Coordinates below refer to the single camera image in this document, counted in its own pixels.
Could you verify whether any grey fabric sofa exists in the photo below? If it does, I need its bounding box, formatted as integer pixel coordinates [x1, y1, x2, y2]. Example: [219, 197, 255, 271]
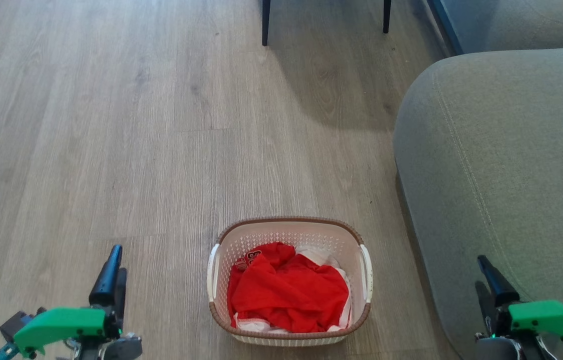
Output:
[393, 46, 563, 360]

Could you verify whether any red jersey garment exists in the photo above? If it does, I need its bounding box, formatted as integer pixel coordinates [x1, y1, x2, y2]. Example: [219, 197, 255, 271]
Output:
[226, 242, 351, 334]

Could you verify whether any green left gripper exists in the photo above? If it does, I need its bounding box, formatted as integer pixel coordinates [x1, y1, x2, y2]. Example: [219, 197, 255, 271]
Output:
[13, 244, 128, 359]

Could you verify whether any grey sofa section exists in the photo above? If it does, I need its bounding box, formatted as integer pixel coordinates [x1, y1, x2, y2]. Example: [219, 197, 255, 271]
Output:
[439, 0, 563, 55]

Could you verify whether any white laundry basket brown rim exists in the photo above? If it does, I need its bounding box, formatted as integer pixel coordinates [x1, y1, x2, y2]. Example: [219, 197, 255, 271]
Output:
[206, 216, 374, 347]

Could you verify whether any dark blue sofa base strip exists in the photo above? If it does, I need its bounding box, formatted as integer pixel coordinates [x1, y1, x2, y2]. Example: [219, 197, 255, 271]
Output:
[427, 0, 464, 56]

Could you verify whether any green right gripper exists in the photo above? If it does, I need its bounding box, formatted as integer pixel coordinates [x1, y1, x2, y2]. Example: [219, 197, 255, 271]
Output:
[475, 255, 563, 354]

